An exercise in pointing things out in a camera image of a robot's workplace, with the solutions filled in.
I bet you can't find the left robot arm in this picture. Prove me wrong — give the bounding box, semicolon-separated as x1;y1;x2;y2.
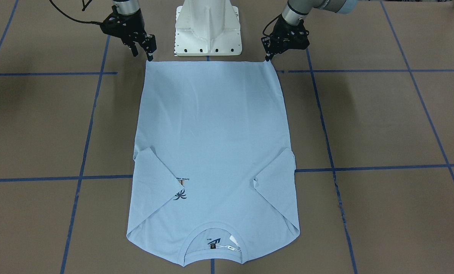
261;0;358;61

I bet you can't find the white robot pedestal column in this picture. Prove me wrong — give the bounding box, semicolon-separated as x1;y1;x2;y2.
174;0;243;57

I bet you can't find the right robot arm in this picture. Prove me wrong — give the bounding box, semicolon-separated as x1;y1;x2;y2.
100;0;157;61

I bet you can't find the light blue t-shirt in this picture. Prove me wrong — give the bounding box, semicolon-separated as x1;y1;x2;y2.
126;61;301;266

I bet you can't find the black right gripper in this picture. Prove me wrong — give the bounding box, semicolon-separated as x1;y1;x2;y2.
100;11;157;61

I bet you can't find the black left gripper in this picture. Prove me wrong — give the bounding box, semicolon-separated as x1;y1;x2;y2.
263;15;310;61

